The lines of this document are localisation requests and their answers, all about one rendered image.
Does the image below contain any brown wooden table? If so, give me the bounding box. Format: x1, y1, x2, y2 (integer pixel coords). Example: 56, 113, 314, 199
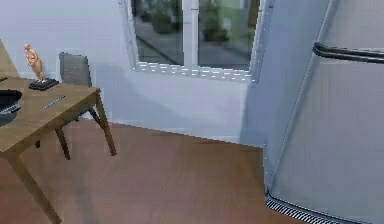
0, 76, 118, 224

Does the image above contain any orange figure statuette black base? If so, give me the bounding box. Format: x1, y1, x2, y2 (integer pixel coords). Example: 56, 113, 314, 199
23, 43, 60, 92

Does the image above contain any black fridge handle bar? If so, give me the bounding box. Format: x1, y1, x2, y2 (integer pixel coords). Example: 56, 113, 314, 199
312, 41, 384, 65

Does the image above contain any grey fridge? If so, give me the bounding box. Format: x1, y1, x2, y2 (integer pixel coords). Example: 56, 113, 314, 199
263, 0, 384, 224

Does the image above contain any black round pot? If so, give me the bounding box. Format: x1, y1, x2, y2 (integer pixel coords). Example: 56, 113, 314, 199
0, 89, 23, 127

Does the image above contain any white framed window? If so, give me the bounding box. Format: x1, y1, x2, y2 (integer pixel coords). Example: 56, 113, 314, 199
118, 0, 275, 83

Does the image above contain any grey upholstered chair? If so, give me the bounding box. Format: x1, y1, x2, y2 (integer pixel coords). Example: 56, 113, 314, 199
35, 52, 107, 161

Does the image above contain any grey pen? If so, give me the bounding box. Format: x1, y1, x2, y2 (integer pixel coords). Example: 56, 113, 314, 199
42, 95, 66, 110

